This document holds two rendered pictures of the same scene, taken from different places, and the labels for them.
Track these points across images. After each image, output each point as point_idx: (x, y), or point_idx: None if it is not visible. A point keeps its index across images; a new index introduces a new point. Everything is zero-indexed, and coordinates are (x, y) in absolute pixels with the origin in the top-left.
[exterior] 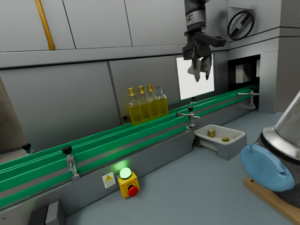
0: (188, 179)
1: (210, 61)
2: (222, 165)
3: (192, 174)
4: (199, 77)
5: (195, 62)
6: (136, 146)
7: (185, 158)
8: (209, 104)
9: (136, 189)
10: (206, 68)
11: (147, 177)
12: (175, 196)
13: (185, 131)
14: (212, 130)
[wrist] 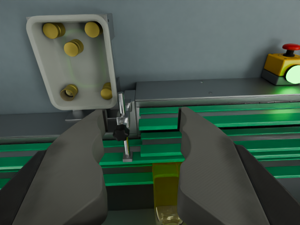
0: (202, 25)
1: (30, 182)
2: (130, 11)
3: (187, 31)
4: (189, 108)
5: (273, 188)
6: (271, 106)
7: (162, 72)
8: (6, 160)
9: (288, 45)
10: (96, 157)
11: (239, 73)
12: (241, 11)
13: (146, 104)
14: (63, 96)
